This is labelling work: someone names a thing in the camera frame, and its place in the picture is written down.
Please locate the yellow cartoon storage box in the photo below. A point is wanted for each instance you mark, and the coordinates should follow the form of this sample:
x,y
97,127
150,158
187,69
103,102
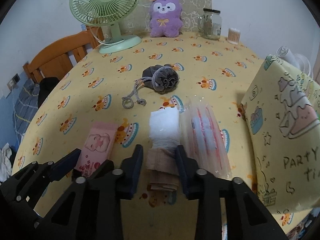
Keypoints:
x,y
282,114

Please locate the purple plush toy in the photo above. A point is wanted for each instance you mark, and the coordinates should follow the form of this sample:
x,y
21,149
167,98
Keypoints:
x,y
165,18

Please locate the green desk fan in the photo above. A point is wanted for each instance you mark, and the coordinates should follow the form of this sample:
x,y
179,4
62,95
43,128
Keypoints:
x,y
100,13

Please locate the wall power socket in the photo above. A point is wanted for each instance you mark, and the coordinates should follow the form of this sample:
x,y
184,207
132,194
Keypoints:
x,y
13,82

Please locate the white floor fan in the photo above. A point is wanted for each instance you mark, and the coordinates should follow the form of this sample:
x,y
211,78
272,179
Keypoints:
x,y
298,60

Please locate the pink baby wipes pack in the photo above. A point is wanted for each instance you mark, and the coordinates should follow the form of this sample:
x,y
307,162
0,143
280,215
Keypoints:
x,y
97,148

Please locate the wooden bed headboard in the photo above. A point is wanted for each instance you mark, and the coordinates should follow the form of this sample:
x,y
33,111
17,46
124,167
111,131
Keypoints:
x,y
54,61

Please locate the beige cloth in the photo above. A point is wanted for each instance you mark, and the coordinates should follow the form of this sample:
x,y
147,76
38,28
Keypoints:
x,y
163,170

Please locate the grey drawstring pouch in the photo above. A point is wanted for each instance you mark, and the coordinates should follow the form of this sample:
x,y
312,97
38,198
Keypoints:
x,y
160,78

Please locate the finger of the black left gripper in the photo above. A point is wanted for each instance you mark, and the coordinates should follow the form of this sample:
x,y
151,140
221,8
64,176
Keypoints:
x,y
66,164

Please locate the white tissue pack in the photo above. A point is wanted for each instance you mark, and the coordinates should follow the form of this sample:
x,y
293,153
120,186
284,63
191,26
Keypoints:
x,y
165,128

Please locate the clear plastic bag with items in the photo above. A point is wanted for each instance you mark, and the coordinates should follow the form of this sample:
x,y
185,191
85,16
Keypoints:
x,y
202,138

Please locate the glass jar with black lid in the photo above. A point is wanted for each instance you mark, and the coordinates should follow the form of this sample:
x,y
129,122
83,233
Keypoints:
x,y
209,24

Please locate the blue plaid bedding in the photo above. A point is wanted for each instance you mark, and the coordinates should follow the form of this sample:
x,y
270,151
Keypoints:
x,y
26,106

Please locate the yellow patterned tablecloth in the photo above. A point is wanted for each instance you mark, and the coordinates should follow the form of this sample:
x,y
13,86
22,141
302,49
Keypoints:
x,y
91,92

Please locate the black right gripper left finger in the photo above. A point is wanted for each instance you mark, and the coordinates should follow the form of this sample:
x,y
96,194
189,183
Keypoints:
x,y
90,207

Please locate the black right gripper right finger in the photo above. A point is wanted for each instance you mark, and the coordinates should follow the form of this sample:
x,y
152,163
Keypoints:
x,y
247,217

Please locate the cotton swab container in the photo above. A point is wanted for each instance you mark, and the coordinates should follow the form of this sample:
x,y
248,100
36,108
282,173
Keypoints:
x,y
233,36

